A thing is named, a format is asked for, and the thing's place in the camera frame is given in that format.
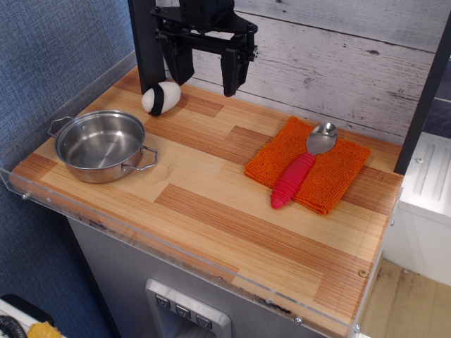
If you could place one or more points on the dark right vertical post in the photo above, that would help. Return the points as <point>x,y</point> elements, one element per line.
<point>431,86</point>

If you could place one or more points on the clear acrylic table guard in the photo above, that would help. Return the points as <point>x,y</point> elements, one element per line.
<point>199,209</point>

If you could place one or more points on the white and black corner object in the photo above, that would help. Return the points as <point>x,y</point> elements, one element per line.
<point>24,312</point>

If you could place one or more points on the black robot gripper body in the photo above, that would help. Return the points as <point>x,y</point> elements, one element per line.
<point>210,26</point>

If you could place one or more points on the metal spoon with red handle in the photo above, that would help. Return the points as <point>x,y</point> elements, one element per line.
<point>321,139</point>

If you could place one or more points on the orange knitted cloth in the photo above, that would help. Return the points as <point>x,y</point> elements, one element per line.
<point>328,179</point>

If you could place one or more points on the silver dispenser button panel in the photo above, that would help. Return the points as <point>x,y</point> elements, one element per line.
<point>179,315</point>

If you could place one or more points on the white side cabinet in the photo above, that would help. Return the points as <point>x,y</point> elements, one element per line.
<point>418,237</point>

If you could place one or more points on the stainless steel two-handled pot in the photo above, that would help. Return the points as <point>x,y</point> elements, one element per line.
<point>102,146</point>

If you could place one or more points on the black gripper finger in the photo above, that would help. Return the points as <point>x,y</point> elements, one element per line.
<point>234,72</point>
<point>179,60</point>

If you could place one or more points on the yellow object at corner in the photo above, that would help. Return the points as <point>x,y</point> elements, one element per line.
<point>43,330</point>

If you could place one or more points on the silver toy fridge cabinet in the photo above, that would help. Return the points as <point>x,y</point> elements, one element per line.
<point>121,271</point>

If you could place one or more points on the white egg with black band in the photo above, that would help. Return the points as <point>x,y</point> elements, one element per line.
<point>161,98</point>

